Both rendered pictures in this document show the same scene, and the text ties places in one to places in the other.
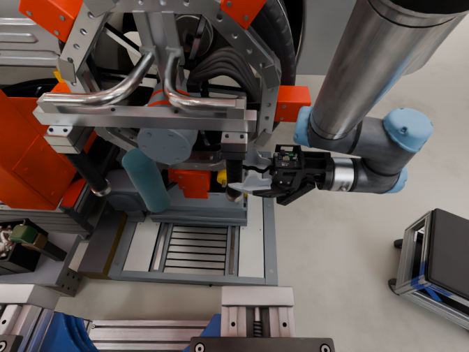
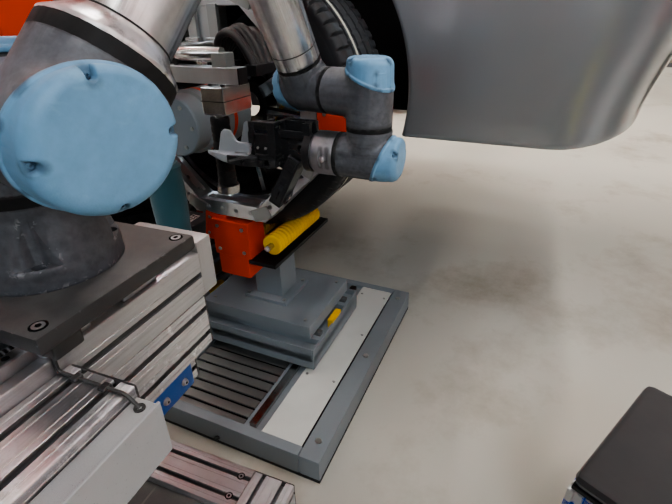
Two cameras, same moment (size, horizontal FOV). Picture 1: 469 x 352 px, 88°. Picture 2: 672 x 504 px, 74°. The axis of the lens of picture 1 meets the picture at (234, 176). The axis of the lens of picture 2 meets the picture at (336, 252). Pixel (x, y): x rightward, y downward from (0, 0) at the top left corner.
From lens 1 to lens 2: 0.67 m
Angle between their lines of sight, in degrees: 29
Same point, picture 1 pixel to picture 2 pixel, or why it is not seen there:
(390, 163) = (354, 110)
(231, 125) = (216, 75)
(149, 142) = not seen: hidden behind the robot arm
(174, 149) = (183, 131)
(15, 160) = not seen: hidden behind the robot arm
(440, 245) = (624, 435)
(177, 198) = (226, 297)
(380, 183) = (358, 148)
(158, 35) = (204, 27)
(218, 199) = (281, 310)
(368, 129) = (331, 71)
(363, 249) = (522, 478)
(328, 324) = not seen: outside the picture
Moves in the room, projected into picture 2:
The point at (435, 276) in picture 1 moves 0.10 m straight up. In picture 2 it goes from (587, 475) to (602, 437)
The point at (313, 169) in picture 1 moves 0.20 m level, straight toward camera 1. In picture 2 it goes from (291, 131) to (180, 154)
